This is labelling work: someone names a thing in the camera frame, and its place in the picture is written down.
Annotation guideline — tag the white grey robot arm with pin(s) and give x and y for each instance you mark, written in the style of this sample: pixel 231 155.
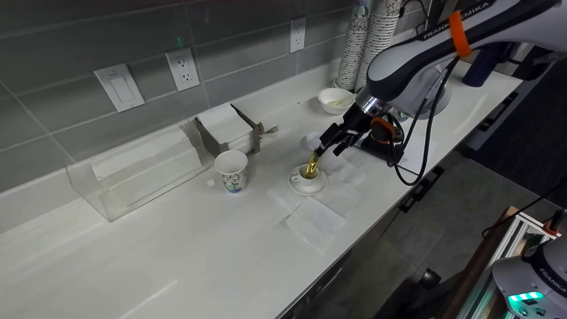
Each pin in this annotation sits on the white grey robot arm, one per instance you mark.
pixel 408 76

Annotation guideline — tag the yellow packet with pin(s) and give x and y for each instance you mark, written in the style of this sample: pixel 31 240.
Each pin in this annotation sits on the yellow packet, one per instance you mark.
pixel 311 169

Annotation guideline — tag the white power outlet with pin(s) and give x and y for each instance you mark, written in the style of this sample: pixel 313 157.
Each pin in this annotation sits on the white power outlet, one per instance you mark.
pixel 299 35
pixel 183 68

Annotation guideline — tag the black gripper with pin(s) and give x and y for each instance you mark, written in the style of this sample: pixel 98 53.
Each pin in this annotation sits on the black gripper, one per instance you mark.
pixel 355 123

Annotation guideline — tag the white bowl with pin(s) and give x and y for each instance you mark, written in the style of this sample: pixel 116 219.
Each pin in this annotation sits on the white bowl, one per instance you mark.
pixel 336 100

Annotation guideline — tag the stack of speckled cups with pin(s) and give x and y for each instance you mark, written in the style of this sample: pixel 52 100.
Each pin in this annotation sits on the stack of speckled cups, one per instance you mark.
pixel 353 47

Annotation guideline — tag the white light switch plate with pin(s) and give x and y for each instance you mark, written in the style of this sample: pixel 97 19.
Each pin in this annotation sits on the white light switch plate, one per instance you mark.
pixel 120 88

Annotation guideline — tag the clear acrylic napkin box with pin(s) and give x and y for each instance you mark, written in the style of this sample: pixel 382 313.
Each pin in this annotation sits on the clear acrylic napkin box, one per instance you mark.
pixel 130 177

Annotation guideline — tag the patterned paper cup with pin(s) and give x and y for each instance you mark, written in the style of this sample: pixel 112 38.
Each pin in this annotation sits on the patterned paper cup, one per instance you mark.
pixel 233 166

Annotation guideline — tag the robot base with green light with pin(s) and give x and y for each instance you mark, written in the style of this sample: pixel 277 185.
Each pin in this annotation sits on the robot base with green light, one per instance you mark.
pixel 532 286

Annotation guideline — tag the clear plastic sheet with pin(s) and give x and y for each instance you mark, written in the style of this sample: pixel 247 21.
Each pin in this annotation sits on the clear plastic sheet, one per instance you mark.
pixel 309 219

